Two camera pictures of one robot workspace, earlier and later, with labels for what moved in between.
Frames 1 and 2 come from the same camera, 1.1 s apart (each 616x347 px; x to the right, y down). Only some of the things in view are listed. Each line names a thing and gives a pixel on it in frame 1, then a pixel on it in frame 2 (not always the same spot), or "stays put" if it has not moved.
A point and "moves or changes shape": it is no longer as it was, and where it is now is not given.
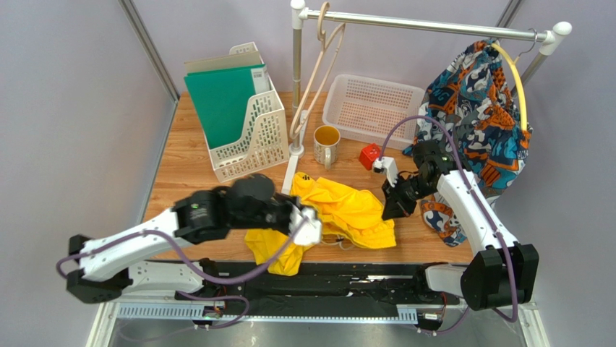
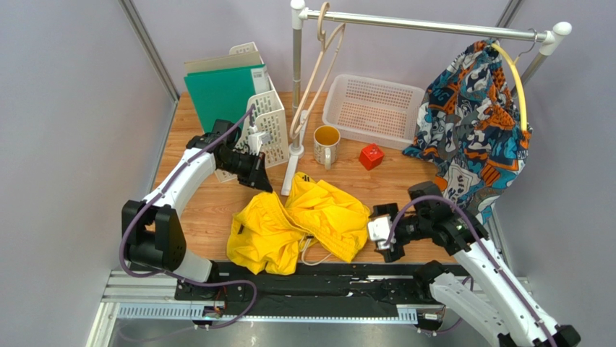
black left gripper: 288,204 → 257,176
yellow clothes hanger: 512,58 stays put
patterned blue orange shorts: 472,105 stays put
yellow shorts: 348,215 moves or changes shape
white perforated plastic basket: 368,108 stays put
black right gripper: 399,195 → 390,233
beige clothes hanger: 319,76 stays put
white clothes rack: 546,38 stays put
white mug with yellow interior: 326,144 stays put
